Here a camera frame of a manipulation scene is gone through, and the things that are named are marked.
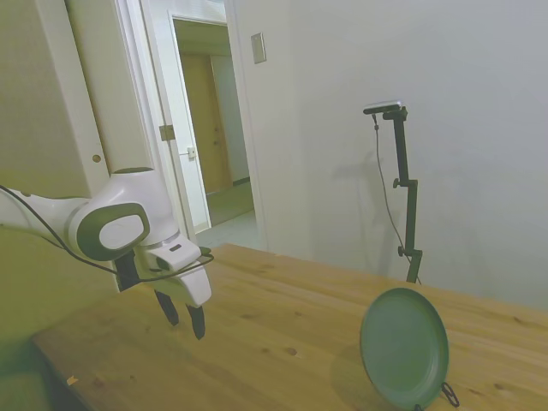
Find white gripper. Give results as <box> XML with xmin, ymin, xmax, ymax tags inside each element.
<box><xmin>135</xmin><ymin>234</ymin><xmax>214</xmax><ymax>341</ymax></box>

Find grey wall switch plate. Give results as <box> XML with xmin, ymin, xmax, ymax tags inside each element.
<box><xmin>250</xmin><ymin>32</ymin><xmax>267</xmax><ymax>65</ymax></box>

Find green round plate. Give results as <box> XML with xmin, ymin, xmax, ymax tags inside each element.
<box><xmin>359</xmin><ymin>286</ymin><xmax>450</xmax><ymax>410</ymax></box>

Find black rectangular box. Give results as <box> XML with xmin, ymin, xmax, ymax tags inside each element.
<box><xmin>113</xmin><ymin>250</ymin><xmax>141</xmax><ymax>294</ymax></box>

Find black wire plate stand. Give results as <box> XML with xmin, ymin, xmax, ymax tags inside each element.
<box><xmin>413</xmin><ymin>380</ymin><xmax>462</xmax><ymax>411</ymax></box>

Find white door frame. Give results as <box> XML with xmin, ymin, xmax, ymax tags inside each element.
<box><xmin>140</xmin><ymin>0</ymin><xmax>271</xmax><ymax>253</ymax></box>

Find fabric folding screen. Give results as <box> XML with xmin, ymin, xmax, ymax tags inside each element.
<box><xmin>0</xmin><ymin>0</ymin><xmax>117</xmax><ymax>411</ymax></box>

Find brown wooden hallway door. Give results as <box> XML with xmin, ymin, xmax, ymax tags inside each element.
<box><xmin>179</xmin><ymin>53</ymin><xmax>235</xmax><ymax>194</ymax></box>

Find black articulated camera stand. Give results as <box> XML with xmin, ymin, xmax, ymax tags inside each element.
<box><xmin>383</xmin><ymin>106</ymin><xmax>425</xmax><ymax>284</ymax></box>

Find white open door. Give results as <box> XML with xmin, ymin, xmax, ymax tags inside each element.
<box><xmin>36</xmin><ymin>0</ymin><xmax>197</xmax><ymax>241</ymax></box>

